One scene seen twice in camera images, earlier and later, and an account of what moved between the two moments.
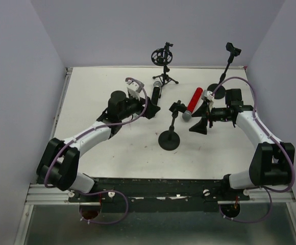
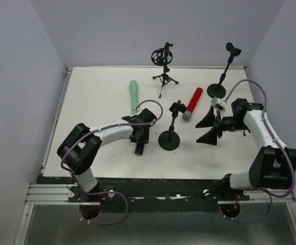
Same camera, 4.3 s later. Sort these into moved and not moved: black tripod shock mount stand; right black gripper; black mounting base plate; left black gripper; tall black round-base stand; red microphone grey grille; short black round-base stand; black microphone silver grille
Moved: black microphone silver grille; left black gripper; right black gripper
Not moved: red microphone grey grille; black mounting base plate; black tripod shock mount stand; short black round-base stand; tall black round-base stand
